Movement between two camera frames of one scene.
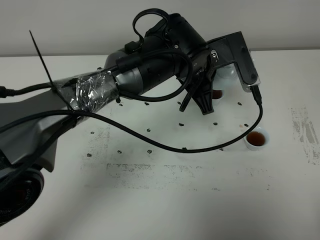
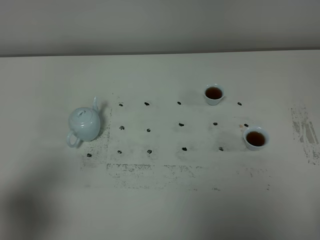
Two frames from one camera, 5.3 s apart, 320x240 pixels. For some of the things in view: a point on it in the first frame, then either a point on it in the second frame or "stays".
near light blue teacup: (256, 138) stays
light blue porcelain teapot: (228, 79) → (85, 123)
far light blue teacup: (217, 94) stays
